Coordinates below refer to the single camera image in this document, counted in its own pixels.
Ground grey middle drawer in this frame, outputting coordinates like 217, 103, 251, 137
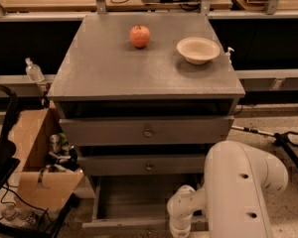
78, 154, 205, 177

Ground grey top drawer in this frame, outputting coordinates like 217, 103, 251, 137
60, 116, 233, 146

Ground cans inside cardboard box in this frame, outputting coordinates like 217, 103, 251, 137
47, 133, 79, 173

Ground black cart frame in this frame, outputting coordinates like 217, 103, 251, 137
0, 85, 78, 238

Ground red apple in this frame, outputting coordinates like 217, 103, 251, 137
129, 25, 150, 49

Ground clear sanitizer bottle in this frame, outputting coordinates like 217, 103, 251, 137
25, 58, 45, 82

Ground grey bottom drawer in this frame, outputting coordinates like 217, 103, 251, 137
82, 175, 202, 237

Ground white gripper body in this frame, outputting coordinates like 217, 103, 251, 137
167, 185, 195, 238

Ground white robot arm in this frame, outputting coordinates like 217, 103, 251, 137
167, 141, 288, 238

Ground grey drawer cabinet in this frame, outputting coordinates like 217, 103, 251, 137
47, 13, 246, 199

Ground white paper bowl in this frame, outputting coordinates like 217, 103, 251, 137
177, 37, 221, 64

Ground white pump bottle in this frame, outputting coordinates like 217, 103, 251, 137
225, 47, 234, 64

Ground black floor stand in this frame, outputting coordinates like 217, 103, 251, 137
232, 126, 298, 169

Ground grey drawer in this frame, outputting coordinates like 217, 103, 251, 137
60, 116, 233, 146
78, 154, 205, 177
82, 175, 202, 237

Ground brown cardboard box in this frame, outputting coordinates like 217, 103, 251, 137
10, 109, 83, 208

